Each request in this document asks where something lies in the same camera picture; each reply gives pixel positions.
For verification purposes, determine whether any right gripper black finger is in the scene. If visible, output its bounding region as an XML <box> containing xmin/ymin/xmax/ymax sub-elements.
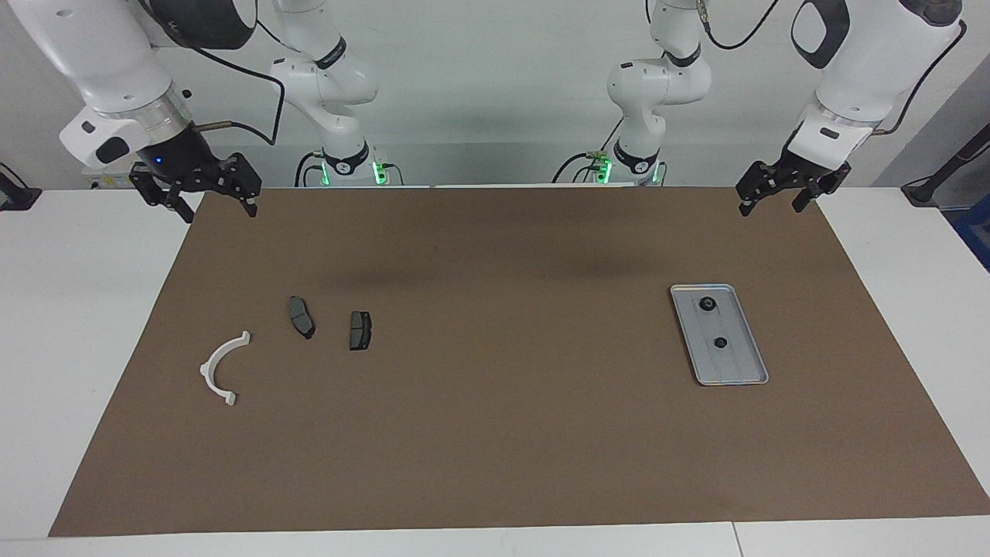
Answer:
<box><xmin>130</xmin><ymin>165</ymin><xmax>194</xmax><ymax>224</ymax></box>
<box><xmin>217</xmin><ymin>152</ymin><xmax>261</xmax><ymax>217</ymax></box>

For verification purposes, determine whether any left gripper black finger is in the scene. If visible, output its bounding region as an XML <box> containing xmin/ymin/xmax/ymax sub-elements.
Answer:
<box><xmin>736</xmin><ymin>161</ymin><xmax>786</xmax><ymax>217</ymax></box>
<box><xmin>792</xmin><ymin>164</ymin><xmax>852</xmax><ymax>214</ymax></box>

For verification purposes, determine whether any silver metal tray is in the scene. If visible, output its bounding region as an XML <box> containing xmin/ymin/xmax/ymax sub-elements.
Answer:
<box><xmin>670</xmin><ymin>283</ymin><xmax>770</xmax><ymax>387</ymax></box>

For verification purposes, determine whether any black table clamp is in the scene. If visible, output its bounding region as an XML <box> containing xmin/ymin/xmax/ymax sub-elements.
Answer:
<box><xmin>0</xmin><ymin>162</ymin><xmax>42</xmax><ymax>212</ymax></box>

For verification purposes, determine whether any curved dark brake pad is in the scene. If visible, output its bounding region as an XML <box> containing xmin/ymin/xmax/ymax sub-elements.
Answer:
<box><xmin>288</xmin><ymin>296</ymin><xmax>316</xmax><ymax>340</ymax></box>

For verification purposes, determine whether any blue object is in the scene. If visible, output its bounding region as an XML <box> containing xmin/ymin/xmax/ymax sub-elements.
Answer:
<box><xmin>953</xmin><ymin>203</ymin><xmax>990</xmax><ymax>272</ymax></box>

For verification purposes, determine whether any brown table mat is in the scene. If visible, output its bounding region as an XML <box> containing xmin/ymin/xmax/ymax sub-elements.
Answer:
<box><xmin>48</xmin><ymin>186</ymin><xmax>990</xmax><ymax>538</ymax></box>

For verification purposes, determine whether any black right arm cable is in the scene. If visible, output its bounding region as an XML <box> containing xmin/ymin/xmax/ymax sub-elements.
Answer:
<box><xmin>139</xmin><ymin>0</ymin><xmax>287</xmax><ymax>148</ymax></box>

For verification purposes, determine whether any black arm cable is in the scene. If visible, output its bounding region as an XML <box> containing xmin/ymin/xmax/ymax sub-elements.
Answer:
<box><xmin>696</xmin><ymin>0</ymin><xmax>969</xmax><ymax>136</ymax></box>
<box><xmin>139</xmin><ymin>0</ymin><xmax>287</xmax><ymax>148</ymax></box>

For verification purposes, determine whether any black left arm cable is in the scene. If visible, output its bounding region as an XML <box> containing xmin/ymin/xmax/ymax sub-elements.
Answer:
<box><xmin>696</xmin><ymin>0</ymin><xmax>969</xmax><ymax>136</ymax></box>

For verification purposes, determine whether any white curved plastic bracket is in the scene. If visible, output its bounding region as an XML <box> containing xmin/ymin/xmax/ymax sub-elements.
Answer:
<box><xmin>200</xmin><ymin>330</ymin><xmax>252</xmax><ymax>408</ymax></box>

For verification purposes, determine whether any black left base cable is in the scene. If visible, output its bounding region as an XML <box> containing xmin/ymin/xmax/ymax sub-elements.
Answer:
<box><xmin>551</xmin><ymin>116</ymin><xmax>623</xmax><ymax>184</ymax></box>

